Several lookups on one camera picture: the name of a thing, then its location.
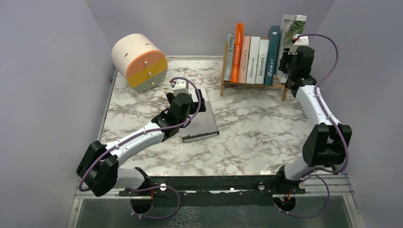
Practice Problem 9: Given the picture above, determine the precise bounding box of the white Decorate book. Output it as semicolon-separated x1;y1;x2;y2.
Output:
255;39;269;85

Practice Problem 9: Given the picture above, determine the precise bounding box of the wooden book rack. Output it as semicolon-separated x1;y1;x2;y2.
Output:
220;43;289;101

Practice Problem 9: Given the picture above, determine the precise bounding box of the teal bottom book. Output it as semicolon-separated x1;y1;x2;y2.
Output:
264;26;280;86

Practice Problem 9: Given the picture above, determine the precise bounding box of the white palm Singularity book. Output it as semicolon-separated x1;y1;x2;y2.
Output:
275;14;307;83

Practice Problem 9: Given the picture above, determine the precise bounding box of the grey white bottom book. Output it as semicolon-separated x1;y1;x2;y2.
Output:
180;88;219;143

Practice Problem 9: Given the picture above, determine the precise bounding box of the white Afternoon Tea book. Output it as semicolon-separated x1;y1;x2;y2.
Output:
246;36;260;84

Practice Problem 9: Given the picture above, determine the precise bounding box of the pink Warm Chord book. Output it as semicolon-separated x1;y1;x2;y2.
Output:
238;36;251;83

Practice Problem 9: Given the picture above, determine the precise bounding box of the orange Good Morning book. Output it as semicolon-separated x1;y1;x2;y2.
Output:
230;23;244;83

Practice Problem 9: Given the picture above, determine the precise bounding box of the grey ianra book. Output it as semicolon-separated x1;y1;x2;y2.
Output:
224;33;235;81

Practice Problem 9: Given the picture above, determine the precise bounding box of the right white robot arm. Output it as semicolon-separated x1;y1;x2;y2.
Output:
274;46;352;193

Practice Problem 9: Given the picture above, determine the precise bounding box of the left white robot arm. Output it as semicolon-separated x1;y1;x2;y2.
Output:
76;89;206;197

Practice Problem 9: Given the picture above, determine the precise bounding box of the cream orange cylinder container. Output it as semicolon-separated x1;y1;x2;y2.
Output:
111;33;168;93

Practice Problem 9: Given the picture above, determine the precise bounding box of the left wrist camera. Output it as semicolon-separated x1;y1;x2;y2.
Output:
170;79;190;96

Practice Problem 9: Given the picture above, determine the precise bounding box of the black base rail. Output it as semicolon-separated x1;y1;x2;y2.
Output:
118;175;306;207

